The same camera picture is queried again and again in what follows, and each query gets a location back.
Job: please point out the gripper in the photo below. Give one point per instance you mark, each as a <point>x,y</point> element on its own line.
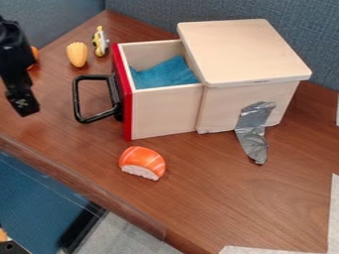
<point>16,81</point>

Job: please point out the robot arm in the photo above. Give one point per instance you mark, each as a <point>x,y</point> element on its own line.
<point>13,43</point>

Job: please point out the wooden drawer with red front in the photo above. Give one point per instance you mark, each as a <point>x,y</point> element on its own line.
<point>165,107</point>

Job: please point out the orange toy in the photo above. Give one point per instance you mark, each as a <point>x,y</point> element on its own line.
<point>34,53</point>

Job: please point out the yellow toy corn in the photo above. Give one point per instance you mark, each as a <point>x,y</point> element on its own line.
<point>77,54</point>

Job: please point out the yellow and grey toy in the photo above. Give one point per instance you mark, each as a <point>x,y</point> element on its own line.
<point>100,41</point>

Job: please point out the orange toy sushi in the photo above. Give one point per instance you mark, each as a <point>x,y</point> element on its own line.
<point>142,162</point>

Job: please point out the blue cloth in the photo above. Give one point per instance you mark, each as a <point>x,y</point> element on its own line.
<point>165,74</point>

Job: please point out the wooden cabinet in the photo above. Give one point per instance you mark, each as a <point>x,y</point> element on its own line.
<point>242,53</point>

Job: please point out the grey tape strip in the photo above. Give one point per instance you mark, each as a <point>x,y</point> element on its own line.
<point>252,132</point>

